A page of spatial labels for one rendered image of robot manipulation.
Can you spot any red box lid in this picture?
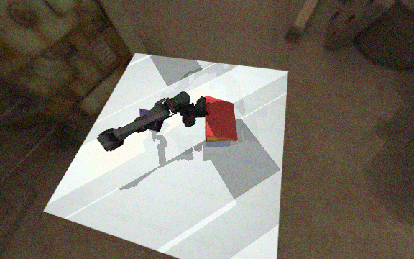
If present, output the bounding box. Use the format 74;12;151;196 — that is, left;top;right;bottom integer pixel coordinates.
205;96;238;141

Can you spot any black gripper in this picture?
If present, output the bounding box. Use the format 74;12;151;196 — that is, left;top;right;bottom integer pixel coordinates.
178;96;209;118

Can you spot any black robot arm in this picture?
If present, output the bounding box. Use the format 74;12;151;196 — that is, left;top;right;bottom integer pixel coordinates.
97;91;196;152

